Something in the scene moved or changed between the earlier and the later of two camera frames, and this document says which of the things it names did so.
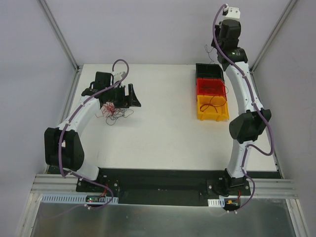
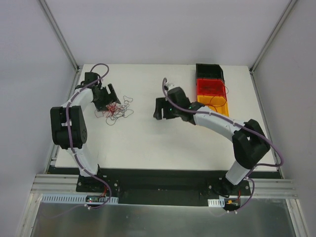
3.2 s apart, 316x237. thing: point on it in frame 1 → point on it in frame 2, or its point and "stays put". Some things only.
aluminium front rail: [45, 183] stays put
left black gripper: [125, 96] → [104, 96]
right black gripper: [230, 29] → [163, 109]
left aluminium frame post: [62, 41] stays put
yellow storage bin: [212, 107] stays put
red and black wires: [111, 113] stays put
